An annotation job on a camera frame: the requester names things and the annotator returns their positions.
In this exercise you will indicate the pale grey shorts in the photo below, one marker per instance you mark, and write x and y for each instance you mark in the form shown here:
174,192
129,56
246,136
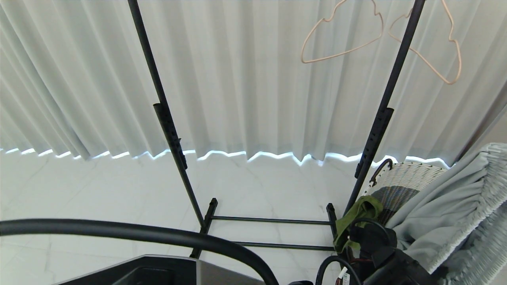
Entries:
443,209

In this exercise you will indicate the pink clothes hanger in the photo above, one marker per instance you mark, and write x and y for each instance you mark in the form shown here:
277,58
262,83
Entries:
342,50
460,59

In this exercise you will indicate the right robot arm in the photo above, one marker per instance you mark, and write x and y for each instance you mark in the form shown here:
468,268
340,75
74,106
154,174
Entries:
376,241

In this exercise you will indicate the black clothes rack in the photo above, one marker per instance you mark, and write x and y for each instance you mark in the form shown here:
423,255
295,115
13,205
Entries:
170,134

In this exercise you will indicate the white laundry basket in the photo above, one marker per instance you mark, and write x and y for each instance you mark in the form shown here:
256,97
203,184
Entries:
408,174

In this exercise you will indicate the white curtain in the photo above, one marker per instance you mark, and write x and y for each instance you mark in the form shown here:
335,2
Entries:
257,79

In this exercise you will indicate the green garment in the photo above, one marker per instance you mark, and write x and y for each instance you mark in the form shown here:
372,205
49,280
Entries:
362,209

